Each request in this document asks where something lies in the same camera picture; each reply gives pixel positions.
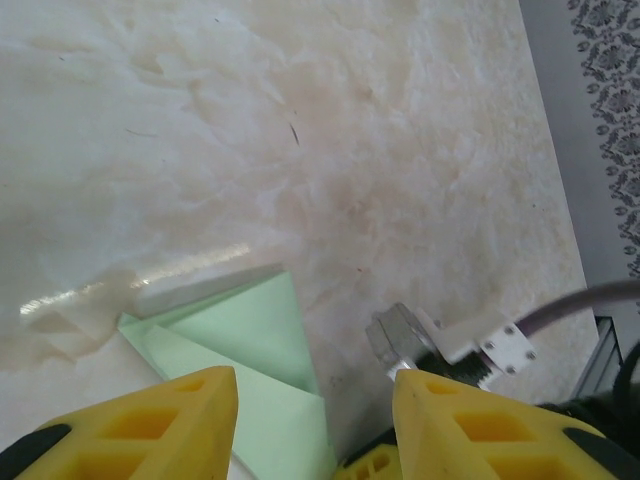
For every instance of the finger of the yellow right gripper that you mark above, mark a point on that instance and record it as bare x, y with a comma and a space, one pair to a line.
372, 465

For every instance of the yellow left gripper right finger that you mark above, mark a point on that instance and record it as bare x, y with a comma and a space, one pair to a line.
490, 440

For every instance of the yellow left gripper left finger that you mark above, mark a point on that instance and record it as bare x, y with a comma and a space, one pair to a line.
150, 430

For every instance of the light green paper sheet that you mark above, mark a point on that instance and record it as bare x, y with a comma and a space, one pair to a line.
240, 325

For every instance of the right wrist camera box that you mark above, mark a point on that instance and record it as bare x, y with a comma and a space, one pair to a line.
395, 335

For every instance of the aluminium side rail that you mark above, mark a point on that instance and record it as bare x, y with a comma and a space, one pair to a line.
602, 345

